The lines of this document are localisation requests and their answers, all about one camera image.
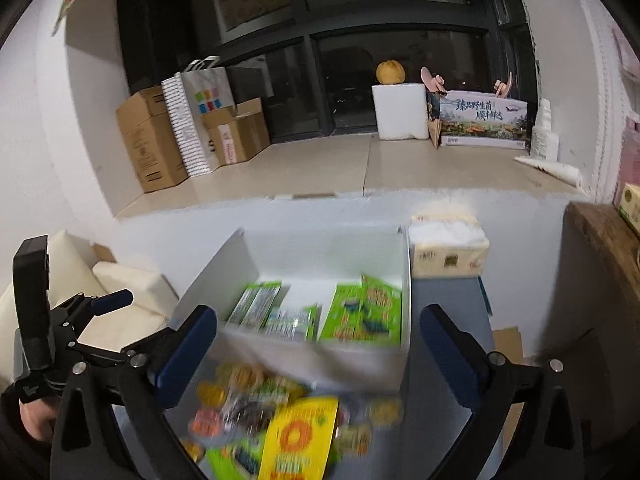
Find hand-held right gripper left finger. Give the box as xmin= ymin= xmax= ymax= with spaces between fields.
xmin=50 ymin=305 xmax=219 ymax=480

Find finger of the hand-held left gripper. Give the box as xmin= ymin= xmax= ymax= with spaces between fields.
xmin=54 ymin=288 xmax=135 ymax=329
xmin=65 ymin=329 xmax=130 ymax=366

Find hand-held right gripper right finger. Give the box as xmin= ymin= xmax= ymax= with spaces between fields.
xmin=420 ymin=304 xmax=586 ymax=480

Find pile of assorted jelly cups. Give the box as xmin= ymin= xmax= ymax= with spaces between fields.
xmin=180 ymin=362 xmax=406 ymax=480

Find white storage box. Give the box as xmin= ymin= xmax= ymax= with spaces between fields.
xmin=172 ymin=227 xmax=412 ymax=393

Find person's left hand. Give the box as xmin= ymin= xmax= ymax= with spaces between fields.
xmin=20 ymin=395 xmax=64 ymax=443

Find cream sofa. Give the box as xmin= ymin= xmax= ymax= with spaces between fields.
xmin=0 ymin=230 xmax=177 ymax=391

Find flat cardboard piece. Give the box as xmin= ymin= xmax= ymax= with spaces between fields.
xmin=492 ymin=327 xmax=524 ymax=451

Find green white snack packet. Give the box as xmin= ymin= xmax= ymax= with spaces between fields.
xmin=227 ymin=282 xmax=284 ymax=329

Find green orange print snack bag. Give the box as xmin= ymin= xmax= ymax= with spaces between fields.
xmin=319 ymin=274 xmax=404 ymax=347

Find yellow tissue pack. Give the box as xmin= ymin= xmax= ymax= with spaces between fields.
xmin=407 ymin=214 xmax=490 ymax=278

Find pale green snack packet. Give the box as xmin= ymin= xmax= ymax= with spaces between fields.
xmin=262 ymin=305 xmax=321 ymax=342

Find yellow snack packet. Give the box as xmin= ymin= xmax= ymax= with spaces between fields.
xmin=257 ymin=396 xmax=341 ymax=480

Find large brown cardboard box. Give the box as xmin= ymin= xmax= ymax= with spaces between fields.
xmin=116 ymin=86 xmax=190 ymax=194

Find dark wooden side table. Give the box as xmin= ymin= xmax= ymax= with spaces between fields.
xmin=552 ymin=202 xmax=640 ymax=466

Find white patterned paper bag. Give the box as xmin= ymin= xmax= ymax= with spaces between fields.
xmin=161 ymin=56 xmax=236 ymax=178

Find small open cardboard box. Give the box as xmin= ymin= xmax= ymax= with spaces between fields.
xmin=200 ymin=97 xmax=272 ymax=166

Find white rolled paper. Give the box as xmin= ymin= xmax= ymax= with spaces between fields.
xmin=515 ymin=155 xmax=583 ymax=187

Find pale green tissue pack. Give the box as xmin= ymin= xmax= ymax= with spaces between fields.
xmin=614 ymin=182 xmax=640 ymax=238

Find printed landscape carton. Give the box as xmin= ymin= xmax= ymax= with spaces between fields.
xmin=428 ymin=90 xmax=531 ymax=150

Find white plastic bottle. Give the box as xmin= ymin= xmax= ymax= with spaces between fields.
xmin=531 ymin=99 xmax=560 ymax=161

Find white foam box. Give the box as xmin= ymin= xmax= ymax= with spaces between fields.
xmin=371 ymin=81 xmax=431 ymax=141

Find yellow pomelo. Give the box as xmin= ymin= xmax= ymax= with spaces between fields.
xmin=376 ymin=60 xmax=405 ymax=85

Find black window frame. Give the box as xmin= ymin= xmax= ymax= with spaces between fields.
xmin=117 ymin=0 xmax=538 ymax=143

